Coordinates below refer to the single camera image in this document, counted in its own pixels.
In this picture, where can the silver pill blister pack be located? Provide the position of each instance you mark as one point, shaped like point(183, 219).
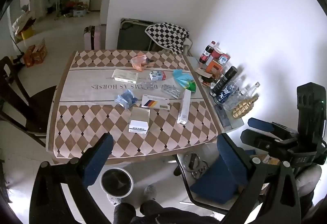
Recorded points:
point(170, 91)

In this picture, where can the black spray can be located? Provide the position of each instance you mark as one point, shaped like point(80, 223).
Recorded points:
point(223, 80)

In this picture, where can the cola bottle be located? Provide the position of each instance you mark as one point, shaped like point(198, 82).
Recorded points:
point(206, 53)

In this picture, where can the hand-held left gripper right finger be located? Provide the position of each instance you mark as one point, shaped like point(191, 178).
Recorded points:
point(230, 157)

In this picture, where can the person's right forearm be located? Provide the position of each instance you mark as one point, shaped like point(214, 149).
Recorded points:
point(307, 179)

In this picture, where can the small blue white box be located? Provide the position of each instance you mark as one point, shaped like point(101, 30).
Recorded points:
point(157, 75)

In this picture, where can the blue crumpled plastic wrapper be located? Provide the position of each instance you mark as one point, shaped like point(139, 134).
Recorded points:
point(126, 100)

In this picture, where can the red cup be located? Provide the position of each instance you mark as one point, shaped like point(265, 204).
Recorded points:
point(217, 54)

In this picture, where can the long narrow white box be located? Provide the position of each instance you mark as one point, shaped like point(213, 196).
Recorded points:
point(184, 107)

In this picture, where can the teal plastic wrapper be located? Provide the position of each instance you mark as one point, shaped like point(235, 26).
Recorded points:
point(184, 80)

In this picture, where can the grey dining table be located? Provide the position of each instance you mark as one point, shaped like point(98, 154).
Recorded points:
point(235, 124)

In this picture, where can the metal frame stool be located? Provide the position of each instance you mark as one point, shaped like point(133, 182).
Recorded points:
point(186, 188)

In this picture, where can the gold grenade-shaped bottle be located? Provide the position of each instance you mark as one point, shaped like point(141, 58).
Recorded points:
point(244, 107)

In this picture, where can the flat white medicine box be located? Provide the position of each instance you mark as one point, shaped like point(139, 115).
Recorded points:
point(125, 75)

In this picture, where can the clear glass bottle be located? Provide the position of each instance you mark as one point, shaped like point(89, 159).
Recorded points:
point(246, 92)

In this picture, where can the clear crumpled plastic wrapper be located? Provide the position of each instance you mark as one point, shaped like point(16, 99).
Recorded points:
point(146, 86)

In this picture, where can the dark wooden chair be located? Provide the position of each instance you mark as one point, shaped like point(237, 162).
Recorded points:
point(18, 101)

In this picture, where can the round white waste bin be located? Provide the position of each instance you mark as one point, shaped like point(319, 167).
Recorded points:
point(117, 183)

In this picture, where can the black white checkered cloth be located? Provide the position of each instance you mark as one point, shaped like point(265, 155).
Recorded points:
point(168, 34)

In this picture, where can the pink suitcase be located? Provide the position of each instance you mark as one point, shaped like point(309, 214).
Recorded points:
point(92, 37)

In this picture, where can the metal rings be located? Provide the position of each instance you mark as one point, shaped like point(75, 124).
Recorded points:
point(195, 164)

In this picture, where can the folded dark cot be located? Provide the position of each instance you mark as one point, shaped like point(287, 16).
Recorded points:
point(134, 34)

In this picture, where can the orange plastic bag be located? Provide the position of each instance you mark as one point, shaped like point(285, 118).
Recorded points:
point(139, 62)

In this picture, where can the clear plastic water bottle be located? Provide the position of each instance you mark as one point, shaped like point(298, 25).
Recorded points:
point(230, 95)

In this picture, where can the white medicine box striped label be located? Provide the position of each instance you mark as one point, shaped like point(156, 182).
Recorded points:
point(155, 104)

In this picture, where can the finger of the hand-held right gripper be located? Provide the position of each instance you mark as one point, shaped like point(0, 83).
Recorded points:
point(251, 138)
point(259, 124)

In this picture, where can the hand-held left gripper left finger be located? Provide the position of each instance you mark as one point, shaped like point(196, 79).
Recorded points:
point(98, 160)

